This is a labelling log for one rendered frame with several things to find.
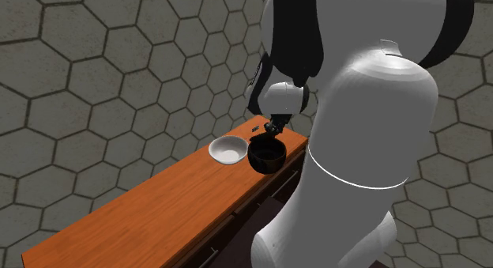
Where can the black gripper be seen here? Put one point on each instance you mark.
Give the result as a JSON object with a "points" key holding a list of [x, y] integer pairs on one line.
{"points": [[275, 124]]}

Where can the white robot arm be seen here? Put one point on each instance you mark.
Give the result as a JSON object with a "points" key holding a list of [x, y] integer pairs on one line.
{"points": [[369, 117]]}

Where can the black bowl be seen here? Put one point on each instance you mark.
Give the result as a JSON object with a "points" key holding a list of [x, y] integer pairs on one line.
{"points": [[266, 155]]}

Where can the white bowl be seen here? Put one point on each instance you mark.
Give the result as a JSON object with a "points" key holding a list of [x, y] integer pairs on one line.
{"points": [[228, 149]]}

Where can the orange wooden chest of drawers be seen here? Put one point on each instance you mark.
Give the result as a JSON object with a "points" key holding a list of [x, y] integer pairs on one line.
{"points": [[161, 213]]}

